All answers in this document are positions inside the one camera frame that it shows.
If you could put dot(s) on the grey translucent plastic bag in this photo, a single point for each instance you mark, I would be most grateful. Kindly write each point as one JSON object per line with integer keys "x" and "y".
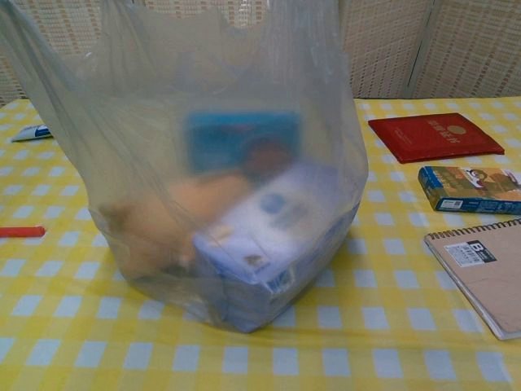
{"x": 122, "y": 122}

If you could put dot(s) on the blue white tissue pack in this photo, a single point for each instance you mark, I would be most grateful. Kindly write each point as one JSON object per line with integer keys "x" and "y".
{"x": 260, "y": 244}

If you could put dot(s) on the blue snack box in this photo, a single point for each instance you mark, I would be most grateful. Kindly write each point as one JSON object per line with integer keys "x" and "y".
{"x": 220, "y": 142}

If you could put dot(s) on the orange plush toy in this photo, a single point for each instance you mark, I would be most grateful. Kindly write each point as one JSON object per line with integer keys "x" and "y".
{"x": 163, "y": 220}

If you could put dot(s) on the red certificate book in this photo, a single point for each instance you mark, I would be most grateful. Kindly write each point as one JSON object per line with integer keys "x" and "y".
{"x": 435, "y": 136}

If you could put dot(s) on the blue illustrated card box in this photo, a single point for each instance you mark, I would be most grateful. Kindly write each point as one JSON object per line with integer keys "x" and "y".
{"x": 468, "y": 189}

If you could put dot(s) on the yellow white checked tablecloth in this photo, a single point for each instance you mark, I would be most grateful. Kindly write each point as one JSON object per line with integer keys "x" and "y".
{"x": 122, "y": 350}

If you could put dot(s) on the blue white toothpaste tube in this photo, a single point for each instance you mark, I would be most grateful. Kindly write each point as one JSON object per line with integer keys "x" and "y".
{"x": 30, "y": 132}

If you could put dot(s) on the brown spiral notebook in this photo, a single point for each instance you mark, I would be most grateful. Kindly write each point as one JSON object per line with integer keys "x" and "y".
{"x": 488, "y": 277}

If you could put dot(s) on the red pen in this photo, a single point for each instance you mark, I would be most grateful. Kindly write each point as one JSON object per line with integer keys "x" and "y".
{"x": 20, "y": 231}

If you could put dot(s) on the woven folding screen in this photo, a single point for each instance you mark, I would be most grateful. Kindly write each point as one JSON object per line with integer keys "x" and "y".
{"x": 468, "y": 49}

